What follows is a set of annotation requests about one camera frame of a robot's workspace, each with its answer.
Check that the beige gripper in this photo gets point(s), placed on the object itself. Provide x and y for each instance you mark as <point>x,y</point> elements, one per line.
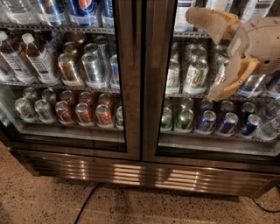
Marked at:
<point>258,44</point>

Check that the fridge glass door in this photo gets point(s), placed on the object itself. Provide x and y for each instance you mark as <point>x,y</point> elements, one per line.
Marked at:
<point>172,44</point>
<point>115,41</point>

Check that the steel fridge base grille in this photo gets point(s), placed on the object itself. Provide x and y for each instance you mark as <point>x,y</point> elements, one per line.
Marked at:
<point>174,177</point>

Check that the white green can right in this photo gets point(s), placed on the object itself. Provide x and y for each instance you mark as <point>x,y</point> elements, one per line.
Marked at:
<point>220,76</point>

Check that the white green can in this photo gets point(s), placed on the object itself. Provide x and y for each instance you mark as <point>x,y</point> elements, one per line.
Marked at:
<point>195,77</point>
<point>220,76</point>

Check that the white green can centre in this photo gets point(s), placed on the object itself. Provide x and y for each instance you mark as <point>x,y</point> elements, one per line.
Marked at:
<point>195,77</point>

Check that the blue can lower right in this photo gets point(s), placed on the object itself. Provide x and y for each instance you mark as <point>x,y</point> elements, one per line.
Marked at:
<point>228,124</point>

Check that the blue can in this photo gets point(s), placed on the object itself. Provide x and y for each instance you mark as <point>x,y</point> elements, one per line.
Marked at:
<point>228,124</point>
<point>206,123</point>

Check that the green can lower shelf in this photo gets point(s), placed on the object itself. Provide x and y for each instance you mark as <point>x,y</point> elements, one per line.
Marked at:
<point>184,121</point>

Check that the blue can lower left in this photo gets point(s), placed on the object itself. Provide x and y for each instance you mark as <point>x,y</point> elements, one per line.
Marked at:
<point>206,123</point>

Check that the silver soda can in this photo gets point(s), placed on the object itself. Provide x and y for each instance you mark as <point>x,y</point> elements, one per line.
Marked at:
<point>95,70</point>

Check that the red soda can right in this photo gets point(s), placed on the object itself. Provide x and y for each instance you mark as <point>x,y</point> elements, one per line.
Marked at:
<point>103,115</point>

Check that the red soda can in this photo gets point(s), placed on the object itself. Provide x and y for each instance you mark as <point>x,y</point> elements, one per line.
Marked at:
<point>84,114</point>
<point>64,112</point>
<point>103,115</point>

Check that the blue pepsi bottle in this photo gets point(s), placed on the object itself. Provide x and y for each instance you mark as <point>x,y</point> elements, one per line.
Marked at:
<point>83,12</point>

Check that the red soda can middle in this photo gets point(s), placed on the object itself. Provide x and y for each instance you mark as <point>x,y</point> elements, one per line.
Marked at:
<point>84,114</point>

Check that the gold soda can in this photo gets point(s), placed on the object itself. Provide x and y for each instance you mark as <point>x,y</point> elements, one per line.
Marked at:
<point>70,70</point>

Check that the red soda can left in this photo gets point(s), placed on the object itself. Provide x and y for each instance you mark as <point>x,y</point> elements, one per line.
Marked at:
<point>64,112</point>

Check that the brown tea bottle right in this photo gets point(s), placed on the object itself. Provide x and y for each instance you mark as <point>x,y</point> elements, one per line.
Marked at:
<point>41,59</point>

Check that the brown tea bottle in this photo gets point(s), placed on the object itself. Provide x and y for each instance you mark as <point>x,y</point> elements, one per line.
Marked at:
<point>14,55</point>
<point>41,59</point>

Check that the green silver can left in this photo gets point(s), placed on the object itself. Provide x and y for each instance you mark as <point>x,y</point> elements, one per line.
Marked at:
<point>26,110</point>

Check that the brown tea bottle left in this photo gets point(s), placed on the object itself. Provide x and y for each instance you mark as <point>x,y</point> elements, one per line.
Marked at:
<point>14,55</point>

